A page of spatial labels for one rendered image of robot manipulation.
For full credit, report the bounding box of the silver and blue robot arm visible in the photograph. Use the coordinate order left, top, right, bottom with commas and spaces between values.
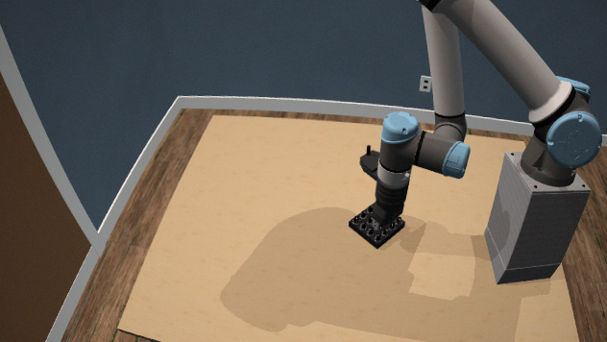
379, 0, 602, 187

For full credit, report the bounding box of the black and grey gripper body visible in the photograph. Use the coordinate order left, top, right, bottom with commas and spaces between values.
360, 145, 412, 226

